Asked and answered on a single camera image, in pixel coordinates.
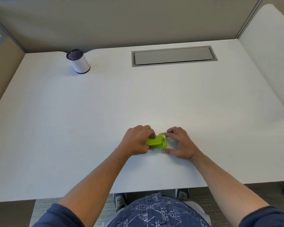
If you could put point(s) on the person's right hand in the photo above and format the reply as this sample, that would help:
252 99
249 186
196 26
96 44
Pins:
185 148

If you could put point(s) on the person's left hand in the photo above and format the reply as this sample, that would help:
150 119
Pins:
135 141

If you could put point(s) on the white cup with black rim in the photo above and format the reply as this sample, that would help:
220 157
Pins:
81 63

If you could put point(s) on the person's right forearm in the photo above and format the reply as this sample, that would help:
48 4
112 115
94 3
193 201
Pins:
227 184

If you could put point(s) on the person's left forearm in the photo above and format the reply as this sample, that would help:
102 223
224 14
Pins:
94 186

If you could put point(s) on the person's right shoe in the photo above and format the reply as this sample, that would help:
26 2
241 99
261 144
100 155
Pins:
182 195

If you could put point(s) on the person's shoe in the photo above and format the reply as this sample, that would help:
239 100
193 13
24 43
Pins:
182 195
119 202

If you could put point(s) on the person's left shoe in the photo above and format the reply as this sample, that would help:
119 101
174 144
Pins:
119 202

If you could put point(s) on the person's navy right sleeve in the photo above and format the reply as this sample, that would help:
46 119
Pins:
267 218

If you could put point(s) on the person's navy sleeve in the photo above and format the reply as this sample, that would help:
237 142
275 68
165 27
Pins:
267 218
54 217

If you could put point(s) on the person's navy left sleeve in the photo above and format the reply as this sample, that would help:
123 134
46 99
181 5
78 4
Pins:
54 217

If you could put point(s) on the blue patterned shirt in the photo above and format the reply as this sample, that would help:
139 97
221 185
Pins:
156 212

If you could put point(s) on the beige fabric partition panel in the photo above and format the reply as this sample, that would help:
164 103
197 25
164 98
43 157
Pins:
132 23

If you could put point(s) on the white rounded side divider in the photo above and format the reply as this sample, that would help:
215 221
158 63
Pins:
269 56

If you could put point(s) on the beige partition with glass pane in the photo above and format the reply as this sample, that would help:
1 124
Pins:
4 68

